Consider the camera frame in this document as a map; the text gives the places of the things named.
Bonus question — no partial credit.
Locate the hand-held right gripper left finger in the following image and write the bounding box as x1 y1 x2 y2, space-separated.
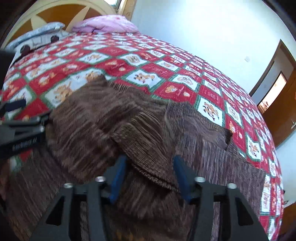
29 155 127 241

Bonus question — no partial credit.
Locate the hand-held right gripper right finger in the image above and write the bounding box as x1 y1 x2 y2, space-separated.
173 155 270 241

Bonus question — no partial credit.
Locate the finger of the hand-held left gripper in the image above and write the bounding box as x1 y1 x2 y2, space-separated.
0 99 27 114
0 115 50 144

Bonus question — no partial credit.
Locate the brown knit sweater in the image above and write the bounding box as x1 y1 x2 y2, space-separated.
0 74 266 241

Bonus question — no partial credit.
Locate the white pillow with black print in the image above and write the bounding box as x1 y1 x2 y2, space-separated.
14 30 73 57

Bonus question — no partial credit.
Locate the grey patterned pillow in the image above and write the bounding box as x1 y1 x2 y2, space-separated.
8 22 65 48

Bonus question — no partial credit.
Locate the cream and wood headboard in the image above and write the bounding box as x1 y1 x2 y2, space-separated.
0 0 119 49

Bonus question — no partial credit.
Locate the red checkered printed bedspread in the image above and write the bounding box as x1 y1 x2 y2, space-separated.
0 31 285 241

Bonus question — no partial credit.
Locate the pink pillow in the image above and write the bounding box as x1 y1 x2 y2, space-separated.
71 14 139 34

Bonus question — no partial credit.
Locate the yellow patterned curtain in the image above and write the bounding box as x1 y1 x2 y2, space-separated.
118 0 137 22

